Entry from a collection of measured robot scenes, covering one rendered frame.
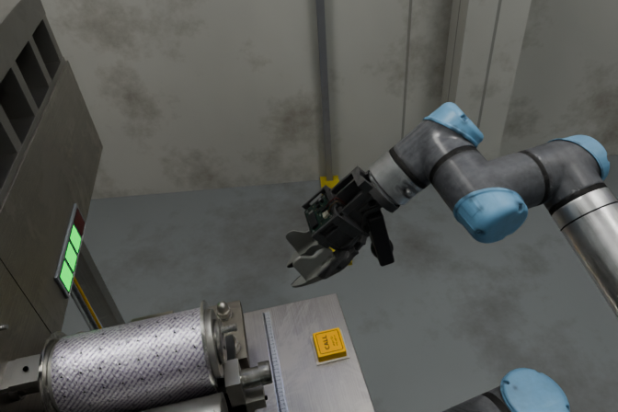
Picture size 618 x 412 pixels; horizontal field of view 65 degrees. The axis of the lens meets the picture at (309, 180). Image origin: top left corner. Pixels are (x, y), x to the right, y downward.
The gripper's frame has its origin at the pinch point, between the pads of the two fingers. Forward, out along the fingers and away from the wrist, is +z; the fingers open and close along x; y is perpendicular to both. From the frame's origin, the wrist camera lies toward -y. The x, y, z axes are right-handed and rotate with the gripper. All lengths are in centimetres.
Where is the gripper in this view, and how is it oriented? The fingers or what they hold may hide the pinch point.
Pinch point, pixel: (299, 272)
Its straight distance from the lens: 79.6
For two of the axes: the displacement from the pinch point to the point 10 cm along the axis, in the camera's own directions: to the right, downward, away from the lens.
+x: 2.1, 6.0, -7.8
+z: -7.0, 6.4, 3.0
